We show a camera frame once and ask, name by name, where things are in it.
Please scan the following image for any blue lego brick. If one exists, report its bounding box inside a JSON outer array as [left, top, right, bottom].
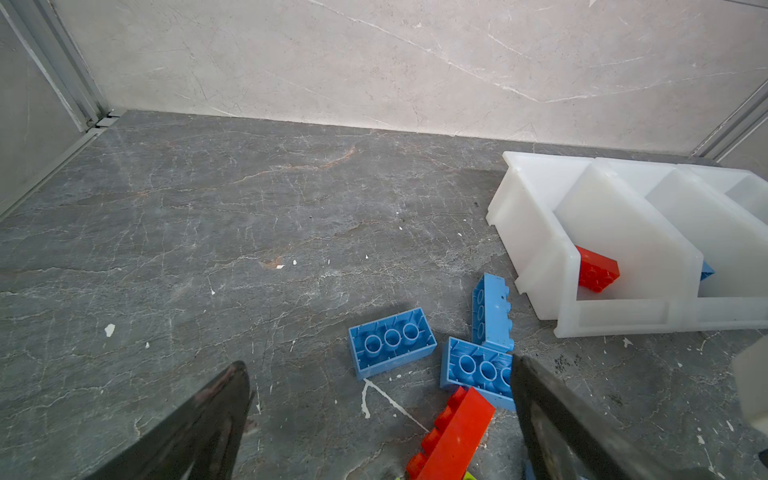
[[700, 261, 715, 281]]

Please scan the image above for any blue brick upright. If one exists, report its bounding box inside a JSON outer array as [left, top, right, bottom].
[[471, 273, 514, 353]]

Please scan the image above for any blue brick studs down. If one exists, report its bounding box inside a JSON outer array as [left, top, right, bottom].
[[440, 337, 516, 412]]

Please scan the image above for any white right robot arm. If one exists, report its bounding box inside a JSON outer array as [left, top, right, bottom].
[[732, 336, 767, 436]]

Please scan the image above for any white bin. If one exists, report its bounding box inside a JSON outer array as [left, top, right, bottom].
[[487, 151, 686, 338], [677, 164, 767, 233], [593, 157, 768, 331]]

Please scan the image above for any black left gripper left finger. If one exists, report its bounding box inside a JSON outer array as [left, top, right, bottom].
[[89, 361, 251, 479]]

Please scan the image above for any blue brick far left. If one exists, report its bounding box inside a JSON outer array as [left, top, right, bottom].
[[348, 308, 437, 380]]

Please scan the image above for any white right bin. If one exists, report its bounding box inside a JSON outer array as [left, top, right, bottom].
[[677, 164, 767, 233]]

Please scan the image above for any white left bin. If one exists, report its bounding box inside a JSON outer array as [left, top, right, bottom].
[[487, 151, 686, 338]]

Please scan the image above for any red lego brick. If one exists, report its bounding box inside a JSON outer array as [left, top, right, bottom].
[[576, 246, 620, 293]]

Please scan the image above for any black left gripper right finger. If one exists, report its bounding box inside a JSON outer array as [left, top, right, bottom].
[[510, 355, 717, 479]]

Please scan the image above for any red brick near left gripper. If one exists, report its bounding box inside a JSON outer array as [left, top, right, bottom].
[[406, 387, 495, 479]]

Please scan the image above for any white middle bin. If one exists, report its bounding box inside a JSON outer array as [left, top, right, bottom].
[[593, 157, 768, 331]]

